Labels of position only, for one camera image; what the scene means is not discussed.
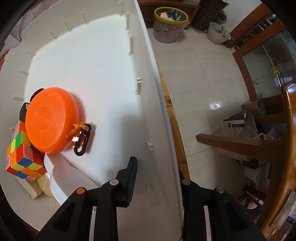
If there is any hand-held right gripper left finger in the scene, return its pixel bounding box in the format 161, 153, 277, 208
37, 156, 138, 241

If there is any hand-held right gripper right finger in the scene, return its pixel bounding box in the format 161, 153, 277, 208
178, 170, 266, 241

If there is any gold round compact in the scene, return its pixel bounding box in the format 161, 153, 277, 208
36, 173, 55, 198

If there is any pale wooden block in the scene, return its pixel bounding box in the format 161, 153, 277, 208
15, 178, 42, 199

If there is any orange round case with carabiners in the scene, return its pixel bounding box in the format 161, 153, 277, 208
25, 87, 92, 157

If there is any white plastic bin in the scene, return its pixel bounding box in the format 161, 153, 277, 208
0, 0, 185, 241

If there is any colourful puzzle cube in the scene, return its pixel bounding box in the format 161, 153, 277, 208
6, 120, 48, 181

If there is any black charger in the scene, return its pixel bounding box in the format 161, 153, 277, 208
19, 102, 31, 122

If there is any white plastic sack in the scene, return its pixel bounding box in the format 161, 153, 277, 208
213, 126, 259, 163

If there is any blue white box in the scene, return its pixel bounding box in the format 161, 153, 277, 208
223, 111, 247, 129

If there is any cardboard box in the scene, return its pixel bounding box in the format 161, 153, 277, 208
242, 98, 266, 116

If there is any wooden chair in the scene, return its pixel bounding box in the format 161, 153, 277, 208
260, 83, 296, 234

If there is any wooden glass door cabinet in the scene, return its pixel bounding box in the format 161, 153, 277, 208
222, 5, 296, 112

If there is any yellow rimmed trash bin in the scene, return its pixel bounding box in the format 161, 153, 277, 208
153, 7, 189, 44

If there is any white bucket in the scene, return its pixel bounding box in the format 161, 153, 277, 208
206, 22, 232, 45

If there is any dark woven tall basket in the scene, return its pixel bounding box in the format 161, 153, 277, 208
190, 0, 228, 32

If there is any brown wooden rail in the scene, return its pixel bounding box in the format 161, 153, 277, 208
195, 133, 287, 163

